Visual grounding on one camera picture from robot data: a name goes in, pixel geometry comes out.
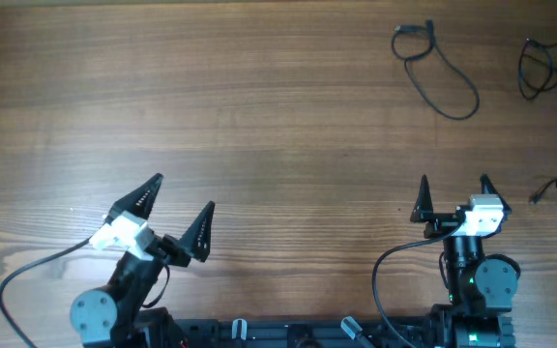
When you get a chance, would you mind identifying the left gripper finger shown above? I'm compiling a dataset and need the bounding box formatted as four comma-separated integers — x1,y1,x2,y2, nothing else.
104,173,163,223
179,201,216,262

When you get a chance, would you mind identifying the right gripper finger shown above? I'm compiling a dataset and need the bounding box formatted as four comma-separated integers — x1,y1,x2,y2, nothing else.
480,174,512,214
410,175,434,223

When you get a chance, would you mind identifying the thick black usb cable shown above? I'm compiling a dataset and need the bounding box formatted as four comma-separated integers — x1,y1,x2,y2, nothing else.
517,33,557,102

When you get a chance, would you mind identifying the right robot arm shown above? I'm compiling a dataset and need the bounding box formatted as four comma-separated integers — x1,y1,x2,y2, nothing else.
410,174,521,348

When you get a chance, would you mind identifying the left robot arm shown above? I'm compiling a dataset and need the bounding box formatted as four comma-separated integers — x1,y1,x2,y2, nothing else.
70,173,216,347

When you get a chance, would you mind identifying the right camera black cable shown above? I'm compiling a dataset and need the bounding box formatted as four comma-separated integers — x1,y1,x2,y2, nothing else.
371,222,467,348

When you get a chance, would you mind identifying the camera black cable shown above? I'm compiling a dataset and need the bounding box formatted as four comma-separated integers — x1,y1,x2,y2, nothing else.
371,222,467,348
0,236,94,348

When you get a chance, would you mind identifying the left camera black cable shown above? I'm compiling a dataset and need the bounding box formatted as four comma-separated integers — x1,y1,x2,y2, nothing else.
0,236,94,348

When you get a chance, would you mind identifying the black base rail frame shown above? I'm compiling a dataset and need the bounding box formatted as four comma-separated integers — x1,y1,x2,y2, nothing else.
137,316,516,348

